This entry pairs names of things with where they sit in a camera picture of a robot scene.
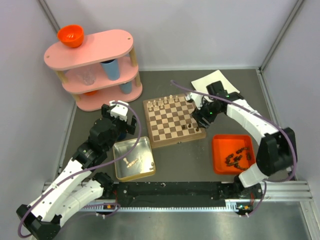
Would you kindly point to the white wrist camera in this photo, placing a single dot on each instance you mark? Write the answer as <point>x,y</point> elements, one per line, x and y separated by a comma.
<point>119,110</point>
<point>198,99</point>

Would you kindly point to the white square plate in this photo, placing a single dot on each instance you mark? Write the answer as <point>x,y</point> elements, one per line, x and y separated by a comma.
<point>200,84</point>

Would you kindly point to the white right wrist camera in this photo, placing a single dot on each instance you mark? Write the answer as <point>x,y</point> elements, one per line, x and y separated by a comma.
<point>198,99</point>

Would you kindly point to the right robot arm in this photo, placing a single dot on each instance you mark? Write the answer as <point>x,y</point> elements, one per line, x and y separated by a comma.
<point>276,146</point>

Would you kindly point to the pink three-tier shelf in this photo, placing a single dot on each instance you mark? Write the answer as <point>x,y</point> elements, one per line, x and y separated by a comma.
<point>96,48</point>

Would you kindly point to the orange bowl on shelf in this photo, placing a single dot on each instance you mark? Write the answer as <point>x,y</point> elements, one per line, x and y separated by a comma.
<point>71,36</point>

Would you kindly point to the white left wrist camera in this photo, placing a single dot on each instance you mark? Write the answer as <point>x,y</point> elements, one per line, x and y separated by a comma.
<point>119,110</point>

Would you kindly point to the orange plastic tray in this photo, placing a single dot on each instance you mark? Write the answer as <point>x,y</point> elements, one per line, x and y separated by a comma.
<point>232,154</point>

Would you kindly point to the white cable duct strip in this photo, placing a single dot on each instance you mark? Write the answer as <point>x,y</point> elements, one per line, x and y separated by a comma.
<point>227,206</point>

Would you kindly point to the clear drinking glass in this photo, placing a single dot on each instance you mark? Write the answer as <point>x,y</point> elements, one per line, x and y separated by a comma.
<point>86,75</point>

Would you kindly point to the tall blue cup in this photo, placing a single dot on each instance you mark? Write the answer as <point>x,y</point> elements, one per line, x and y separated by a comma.
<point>111,69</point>

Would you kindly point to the wooden chess board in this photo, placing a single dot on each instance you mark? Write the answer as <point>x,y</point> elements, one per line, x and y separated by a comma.
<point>164,121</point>

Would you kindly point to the small blue cup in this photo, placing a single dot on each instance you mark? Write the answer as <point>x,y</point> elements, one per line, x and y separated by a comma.
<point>126,88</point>

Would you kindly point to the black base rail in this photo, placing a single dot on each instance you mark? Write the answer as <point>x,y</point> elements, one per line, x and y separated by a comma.
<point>178,194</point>

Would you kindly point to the white king chess piece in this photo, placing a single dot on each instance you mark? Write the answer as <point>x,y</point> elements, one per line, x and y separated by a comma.
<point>171,100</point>

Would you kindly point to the square metal tin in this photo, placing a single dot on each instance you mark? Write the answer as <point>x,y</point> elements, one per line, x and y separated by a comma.
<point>142,151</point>

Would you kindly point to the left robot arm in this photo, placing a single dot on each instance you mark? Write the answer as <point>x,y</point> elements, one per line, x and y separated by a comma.
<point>46,216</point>

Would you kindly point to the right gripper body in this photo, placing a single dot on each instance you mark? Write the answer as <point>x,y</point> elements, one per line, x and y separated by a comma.
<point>208,111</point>

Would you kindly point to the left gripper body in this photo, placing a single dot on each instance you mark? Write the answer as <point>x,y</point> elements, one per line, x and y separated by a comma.
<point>119,125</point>

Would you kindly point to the light piece lying in tin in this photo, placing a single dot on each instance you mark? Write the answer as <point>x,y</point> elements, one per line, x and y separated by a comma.
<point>130,164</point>

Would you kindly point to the dark piece in tin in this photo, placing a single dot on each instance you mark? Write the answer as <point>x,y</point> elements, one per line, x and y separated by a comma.
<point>152,167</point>

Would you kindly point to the orange bowl under shelf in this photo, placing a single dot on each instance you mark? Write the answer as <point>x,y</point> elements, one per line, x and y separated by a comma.
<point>90,93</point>

